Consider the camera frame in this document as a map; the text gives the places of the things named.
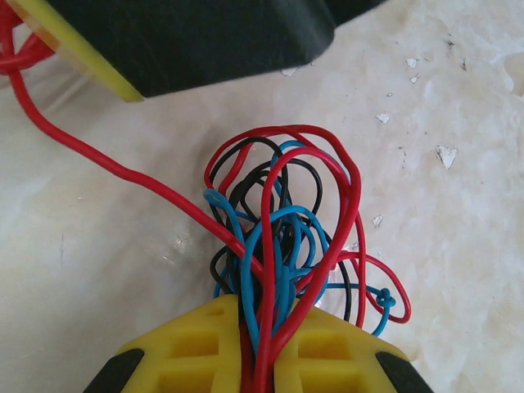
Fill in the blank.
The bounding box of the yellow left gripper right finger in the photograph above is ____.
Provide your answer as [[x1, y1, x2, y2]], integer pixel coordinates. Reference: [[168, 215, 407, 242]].
[[273, 306, 436, 393]]

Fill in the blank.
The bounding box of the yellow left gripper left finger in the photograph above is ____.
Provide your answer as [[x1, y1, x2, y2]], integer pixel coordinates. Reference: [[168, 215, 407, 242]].
[[81, 293, 253, 393]]

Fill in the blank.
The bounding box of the thin black cable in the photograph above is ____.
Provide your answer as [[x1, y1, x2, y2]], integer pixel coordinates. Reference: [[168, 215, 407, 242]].
[[208, 137, 353, 324]]

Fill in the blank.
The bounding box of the thin blue cable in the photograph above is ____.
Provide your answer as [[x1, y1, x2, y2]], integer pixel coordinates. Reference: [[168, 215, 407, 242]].
[[203, 140, 397, 355]]

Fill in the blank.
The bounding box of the thin red cable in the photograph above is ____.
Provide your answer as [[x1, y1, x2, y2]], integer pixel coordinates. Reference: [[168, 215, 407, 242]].
[[0, 0, 412, 393]]

